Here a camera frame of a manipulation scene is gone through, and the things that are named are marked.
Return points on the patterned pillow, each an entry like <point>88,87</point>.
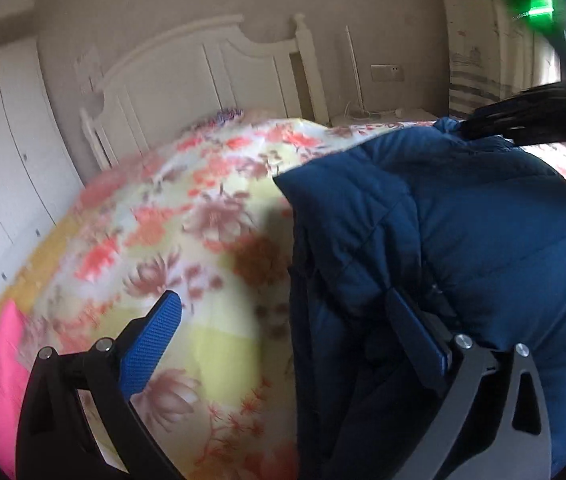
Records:
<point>228,115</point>

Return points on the wall socket panel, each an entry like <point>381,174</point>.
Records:
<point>388,73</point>

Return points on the white wardrobe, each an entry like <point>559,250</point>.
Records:
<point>8,170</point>

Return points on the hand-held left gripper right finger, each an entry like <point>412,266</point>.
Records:
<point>420,337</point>

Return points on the yellow bedsheet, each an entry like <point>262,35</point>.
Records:
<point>33,270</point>

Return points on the blue quilted jacket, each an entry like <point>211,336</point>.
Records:
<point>438,285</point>

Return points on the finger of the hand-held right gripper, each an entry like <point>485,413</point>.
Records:
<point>518,112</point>

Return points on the pink cloth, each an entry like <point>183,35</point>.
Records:
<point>0,390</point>

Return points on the white bedside table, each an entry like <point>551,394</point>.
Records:
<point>388,117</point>

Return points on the thin white wall rod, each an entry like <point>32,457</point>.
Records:
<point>354,70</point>

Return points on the printed window curtain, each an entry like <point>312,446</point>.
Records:
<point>493,35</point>

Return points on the white wooden headboard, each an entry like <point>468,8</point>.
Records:
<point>188,80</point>

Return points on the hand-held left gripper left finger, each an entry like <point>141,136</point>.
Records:
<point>150,345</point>

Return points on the floral bed cover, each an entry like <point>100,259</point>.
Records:
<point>178,240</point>

